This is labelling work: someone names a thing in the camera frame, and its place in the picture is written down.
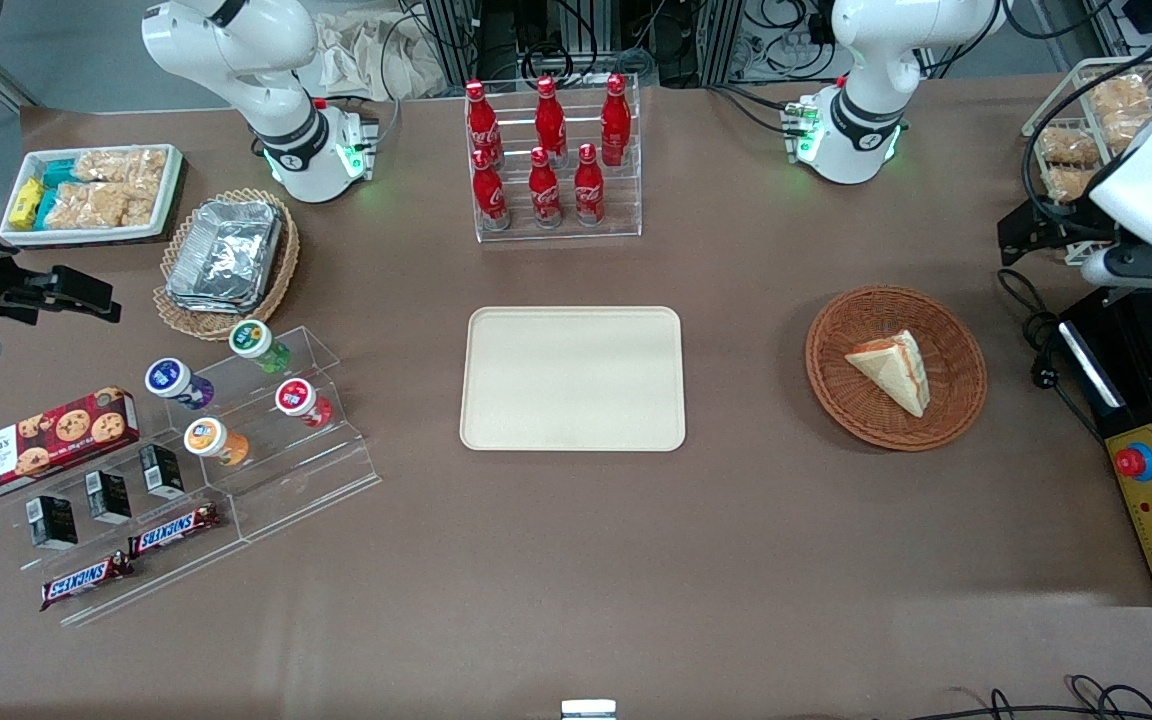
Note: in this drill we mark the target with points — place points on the red lidded cup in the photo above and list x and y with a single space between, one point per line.
298 399

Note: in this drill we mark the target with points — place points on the white rectangular snack tray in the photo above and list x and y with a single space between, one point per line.
174 185

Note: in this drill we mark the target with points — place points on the crumpled beige cloth bag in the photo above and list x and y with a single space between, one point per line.
366 55

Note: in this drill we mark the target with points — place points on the clear acrylic stepped cup display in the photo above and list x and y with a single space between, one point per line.
321 480

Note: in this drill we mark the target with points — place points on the light oval wicker basket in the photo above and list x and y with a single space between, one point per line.
186 318

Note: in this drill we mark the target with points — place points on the black machine with yellow panel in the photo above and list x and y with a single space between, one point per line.
1136 400

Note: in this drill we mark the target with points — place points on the clear acrylic bottle rack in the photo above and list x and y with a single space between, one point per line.
626 205

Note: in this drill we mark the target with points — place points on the triangular sandwich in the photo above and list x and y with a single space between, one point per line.
894 370

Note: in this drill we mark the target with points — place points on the red Walkers cookie box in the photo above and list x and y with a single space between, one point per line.
46 445

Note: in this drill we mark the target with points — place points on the clear bag of rice crackers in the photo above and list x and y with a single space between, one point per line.
101 205
124 167

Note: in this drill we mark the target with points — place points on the stack of foil trays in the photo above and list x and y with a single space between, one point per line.
226 255

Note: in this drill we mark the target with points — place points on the yellow snack packet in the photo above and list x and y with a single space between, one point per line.
27 204

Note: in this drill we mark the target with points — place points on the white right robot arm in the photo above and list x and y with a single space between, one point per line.
271 95

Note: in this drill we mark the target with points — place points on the red emergency stop button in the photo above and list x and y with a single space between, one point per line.
1134 462

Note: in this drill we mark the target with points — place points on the clear acrylic stepped snack display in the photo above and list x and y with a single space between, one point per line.
186 575

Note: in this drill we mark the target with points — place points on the beige plastic tray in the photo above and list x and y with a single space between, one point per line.
572 378

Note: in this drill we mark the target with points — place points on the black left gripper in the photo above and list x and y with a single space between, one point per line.
1058 222

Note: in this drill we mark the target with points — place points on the small black box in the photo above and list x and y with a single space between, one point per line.
53 522
109 497
162 471

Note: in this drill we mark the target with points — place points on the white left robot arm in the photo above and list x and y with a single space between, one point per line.
861 95

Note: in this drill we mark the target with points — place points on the purple lidded cup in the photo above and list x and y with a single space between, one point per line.
172 380

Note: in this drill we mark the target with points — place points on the green lidded cup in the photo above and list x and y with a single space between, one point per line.
254 342

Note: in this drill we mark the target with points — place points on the orange lidded cup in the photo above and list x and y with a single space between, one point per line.
210 440

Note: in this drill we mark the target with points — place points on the bagged fried snack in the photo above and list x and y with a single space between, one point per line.
1126 130
1066 183
1068 146
1119 95

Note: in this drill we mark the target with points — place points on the teal snack packet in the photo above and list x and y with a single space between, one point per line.
47 208
60 173

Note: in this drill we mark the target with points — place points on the brown wicker basket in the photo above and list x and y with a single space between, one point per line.
856 410

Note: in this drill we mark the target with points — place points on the Snickers chocolate bar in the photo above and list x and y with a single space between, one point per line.
86 580
174 530

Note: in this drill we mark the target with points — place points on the red cola bottle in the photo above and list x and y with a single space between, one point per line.
589 192
616 125
550 120
489 195
482 125
544 195

